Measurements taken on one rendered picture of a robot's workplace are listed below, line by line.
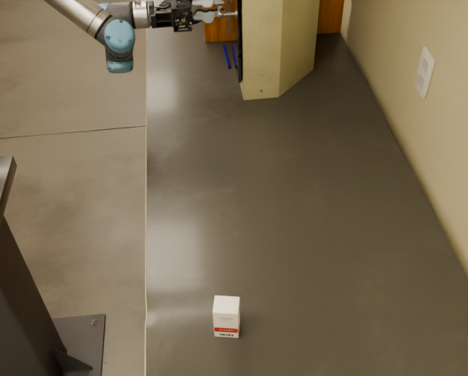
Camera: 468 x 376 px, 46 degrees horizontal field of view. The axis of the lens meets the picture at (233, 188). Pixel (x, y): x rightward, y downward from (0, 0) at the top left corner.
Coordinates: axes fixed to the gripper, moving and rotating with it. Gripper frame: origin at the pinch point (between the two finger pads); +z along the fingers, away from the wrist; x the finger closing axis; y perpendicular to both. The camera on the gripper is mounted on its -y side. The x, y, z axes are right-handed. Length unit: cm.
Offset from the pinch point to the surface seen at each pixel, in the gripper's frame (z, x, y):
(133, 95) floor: -45, -120, -137
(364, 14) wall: 48, -13, -13
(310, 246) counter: 13, -26, 70
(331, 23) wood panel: 42, -22, -26
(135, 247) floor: -42, -120, -15
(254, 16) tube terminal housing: 8.6, 1.3, 10.8
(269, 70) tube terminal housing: 13.3, -16.1, 10.7
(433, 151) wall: 49, -18, 50
